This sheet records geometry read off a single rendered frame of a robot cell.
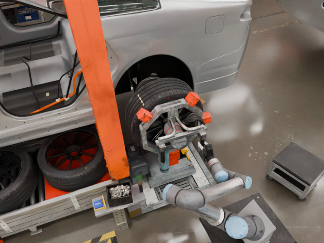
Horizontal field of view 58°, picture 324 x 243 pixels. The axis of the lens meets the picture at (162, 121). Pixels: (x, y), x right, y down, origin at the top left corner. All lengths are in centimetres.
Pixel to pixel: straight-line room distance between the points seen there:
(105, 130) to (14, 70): 156
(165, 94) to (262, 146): 167
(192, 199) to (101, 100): 85
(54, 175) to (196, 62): 162
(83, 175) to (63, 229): 60
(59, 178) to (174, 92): 127
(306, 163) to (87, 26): 234
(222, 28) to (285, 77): 224
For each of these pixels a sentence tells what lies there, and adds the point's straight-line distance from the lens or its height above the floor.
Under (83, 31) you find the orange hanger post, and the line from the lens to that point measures 169.
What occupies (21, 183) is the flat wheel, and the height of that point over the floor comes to 49.
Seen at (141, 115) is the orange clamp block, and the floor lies 111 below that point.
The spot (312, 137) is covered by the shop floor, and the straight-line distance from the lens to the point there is 390.
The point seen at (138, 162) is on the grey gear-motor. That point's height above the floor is 40.
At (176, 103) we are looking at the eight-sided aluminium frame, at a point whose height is 112.
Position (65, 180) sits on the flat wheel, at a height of 46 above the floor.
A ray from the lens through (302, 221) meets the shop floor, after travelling 317.
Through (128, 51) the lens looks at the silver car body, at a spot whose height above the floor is 140.
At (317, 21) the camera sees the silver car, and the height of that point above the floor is 89.
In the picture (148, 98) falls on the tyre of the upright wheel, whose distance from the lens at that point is 232.
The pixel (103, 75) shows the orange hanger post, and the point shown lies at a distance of 184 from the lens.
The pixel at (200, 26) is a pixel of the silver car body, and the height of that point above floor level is 148.
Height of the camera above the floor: 261
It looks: 44 degrees down
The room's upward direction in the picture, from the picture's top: 3 degrees counter-clockwise
